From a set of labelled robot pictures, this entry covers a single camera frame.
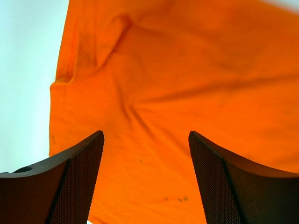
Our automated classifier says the orange t shirt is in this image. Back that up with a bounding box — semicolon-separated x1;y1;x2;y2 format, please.
50;0;299;224

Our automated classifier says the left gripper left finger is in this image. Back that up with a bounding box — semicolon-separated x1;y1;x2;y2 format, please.
0;131;104;224

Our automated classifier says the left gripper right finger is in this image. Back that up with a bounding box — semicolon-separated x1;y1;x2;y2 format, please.
188;131;299;224

